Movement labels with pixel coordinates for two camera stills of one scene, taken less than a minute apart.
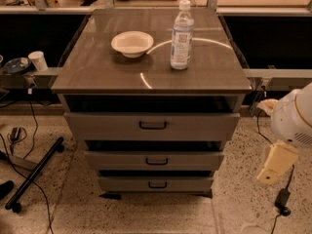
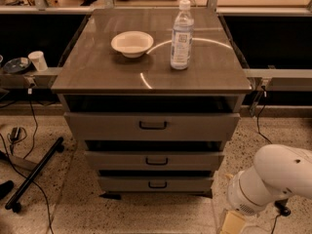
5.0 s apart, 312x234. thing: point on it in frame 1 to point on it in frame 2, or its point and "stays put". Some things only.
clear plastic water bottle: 182,37 stays put
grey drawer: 156,184 stays put
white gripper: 289,122 to 240,193
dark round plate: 17,64 stays put
